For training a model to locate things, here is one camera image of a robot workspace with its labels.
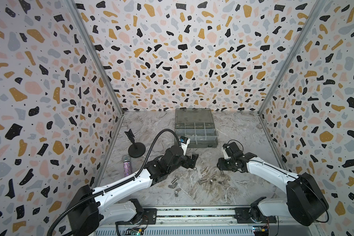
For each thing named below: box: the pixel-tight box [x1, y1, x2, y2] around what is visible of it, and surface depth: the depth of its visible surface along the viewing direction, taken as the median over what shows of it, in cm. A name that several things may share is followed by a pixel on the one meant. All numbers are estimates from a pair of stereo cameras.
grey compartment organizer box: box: [174, 107, 219, 149], surface depth 112 cm
